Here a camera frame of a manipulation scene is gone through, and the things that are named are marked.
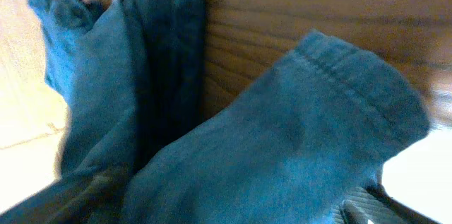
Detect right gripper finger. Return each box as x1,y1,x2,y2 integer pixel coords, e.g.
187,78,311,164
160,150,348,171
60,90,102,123
340,185,439,224

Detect dark blue denim shorts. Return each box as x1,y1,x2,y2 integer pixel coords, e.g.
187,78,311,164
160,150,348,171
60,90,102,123
1,0,430,223

